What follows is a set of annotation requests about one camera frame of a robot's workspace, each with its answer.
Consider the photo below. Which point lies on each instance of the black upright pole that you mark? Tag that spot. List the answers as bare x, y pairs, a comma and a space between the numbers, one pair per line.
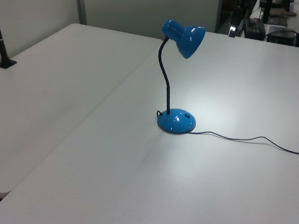
267, 8

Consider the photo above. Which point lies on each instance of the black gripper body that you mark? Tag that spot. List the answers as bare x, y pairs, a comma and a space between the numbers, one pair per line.
236, 17

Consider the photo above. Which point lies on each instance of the blue gooseneck desk lamp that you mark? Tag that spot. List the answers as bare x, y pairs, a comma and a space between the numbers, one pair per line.
176, 121

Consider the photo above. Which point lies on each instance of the black box with green light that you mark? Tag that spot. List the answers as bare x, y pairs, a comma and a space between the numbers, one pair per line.
255, 28

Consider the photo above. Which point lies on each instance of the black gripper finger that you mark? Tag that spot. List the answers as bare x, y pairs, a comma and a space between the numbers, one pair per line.
232, 30
239, 32

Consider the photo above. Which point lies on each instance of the brown cloth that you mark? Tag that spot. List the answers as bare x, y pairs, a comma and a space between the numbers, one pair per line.
282, 13

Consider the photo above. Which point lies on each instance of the grey partition frame post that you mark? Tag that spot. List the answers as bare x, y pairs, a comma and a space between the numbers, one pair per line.
80, 2

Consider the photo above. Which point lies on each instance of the black clamped camera pole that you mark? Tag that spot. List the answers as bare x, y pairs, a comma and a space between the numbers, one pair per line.
0, 47

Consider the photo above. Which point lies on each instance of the dark flat device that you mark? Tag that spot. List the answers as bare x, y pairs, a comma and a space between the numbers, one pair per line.
281, 34

